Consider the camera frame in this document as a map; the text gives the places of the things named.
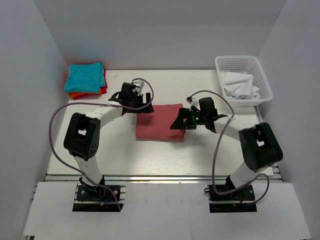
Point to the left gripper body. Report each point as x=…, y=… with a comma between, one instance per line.
x=136, y=101

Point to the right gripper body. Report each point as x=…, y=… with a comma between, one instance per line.
x=199, y=118

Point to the salmon pink t-shirt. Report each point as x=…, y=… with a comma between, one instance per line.
x=156, y=126

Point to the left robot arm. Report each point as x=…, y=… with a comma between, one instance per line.
x=83, y=133

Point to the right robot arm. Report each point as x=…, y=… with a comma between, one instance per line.
x=259, y=146

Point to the folded red t-shirt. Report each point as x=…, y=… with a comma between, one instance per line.
x=105, y=79

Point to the folded teal t-shirt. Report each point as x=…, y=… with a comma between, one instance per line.
x=85, y=78

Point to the white t-shirt in basket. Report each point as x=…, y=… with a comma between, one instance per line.
x=239, y=86

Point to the folded orange t-shirt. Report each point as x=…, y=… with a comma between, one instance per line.
x=80, y=95

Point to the white plastic basket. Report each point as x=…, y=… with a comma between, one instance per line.
x=244, y=64

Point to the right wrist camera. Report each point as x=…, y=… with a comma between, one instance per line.
x=192, y=101

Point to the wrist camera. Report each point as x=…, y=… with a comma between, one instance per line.
x=192, y=101
x=139, y=85

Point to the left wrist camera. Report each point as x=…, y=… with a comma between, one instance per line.
x=139, y=85

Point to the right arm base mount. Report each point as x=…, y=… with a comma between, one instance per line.
x=240, y=201

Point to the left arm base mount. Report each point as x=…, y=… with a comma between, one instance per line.
x=102, y=201

